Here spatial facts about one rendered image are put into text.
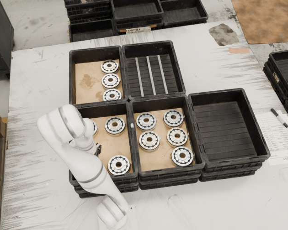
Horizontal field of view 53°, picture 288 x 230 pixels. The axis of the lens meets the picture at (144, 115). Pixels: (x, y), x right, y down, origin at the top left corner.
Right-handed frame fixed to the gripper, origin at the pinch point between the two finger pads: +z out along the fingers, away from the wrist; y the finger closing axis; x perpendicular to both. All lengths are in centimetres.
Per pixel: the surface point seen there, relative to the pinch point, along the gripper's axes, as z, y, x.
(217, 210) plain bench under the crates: 18, 19, -58
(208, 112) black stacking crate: 5, 58, -31
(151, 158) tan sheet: 4.9, 18.5, -19.9
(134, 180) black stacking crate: 4.1, 4.8, -19.9
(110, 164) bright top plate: 1.9, 4.2, -6.8
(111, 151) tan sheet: 4.7, 11.0, -1.8
